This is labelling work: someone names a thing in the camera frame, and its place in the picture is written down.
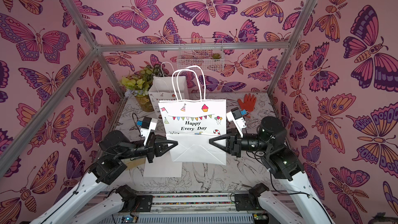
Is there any potted green leafy plant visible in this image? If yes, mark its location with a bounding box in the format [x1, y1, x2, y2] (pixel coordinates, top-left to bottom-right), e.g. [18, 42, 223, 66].
[120, 66, 164, 112]

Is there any white wire wall basket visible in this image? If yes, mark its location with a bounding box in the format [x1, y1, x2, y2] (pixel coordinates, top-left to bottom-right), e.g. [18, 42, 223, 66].
[176, 37, 225, 72]

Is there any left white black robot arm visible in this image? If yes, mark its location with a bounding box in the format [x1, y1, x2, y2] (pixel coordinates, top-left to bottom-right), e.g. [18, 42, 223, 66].
[31, 130, 178, 224]

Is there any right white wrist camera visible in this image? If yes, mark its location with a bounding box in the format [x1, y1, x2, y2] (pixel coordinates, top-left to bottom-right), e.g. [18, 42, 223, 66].
[226, 107, 247, 138]

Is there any small plant in basket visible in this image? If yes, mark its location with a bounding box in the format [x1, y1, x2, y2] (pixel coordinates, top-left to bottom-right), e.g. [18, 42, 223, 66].
[211, 53, 222, 60]

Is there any red rubber glove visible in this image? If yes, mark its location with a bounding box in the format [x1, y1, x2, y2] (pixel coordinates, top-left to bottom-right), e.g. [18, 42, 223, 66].
[237, 93, 257, 113]

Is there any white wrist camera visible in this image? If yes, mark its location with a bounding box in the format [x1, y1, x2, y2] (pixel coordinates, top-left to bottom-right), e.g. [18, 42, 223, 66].
[226, 107, 247, 138]
[137, 117, 158, 146]

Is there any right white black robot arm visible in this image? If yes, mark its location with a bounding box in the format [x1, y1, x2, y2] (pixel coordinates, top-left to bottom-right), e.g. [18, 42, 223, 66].
[209, 116, 333, 224]

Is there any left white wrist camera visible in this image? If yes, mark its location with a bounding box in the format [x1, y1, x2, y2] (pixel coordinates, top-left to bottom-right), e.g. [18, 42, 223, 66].
[137, 117, 158, 146]

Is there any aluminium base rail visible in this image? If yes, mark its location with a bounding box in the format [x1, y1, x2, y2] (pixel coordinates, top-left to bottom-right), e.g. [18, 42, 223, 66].
[62, 191, 327, 224]

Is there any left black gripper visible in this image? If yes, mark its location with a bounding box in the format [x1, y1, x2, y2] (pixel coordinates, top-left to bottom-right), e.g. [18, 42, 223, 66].
[117, 133, 176, 166]

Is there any white paper gift bag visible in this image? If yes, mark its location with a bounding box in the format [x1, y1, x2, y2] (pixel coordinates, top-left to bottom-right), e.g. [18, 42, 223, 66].
[144, 152, 182, 177]

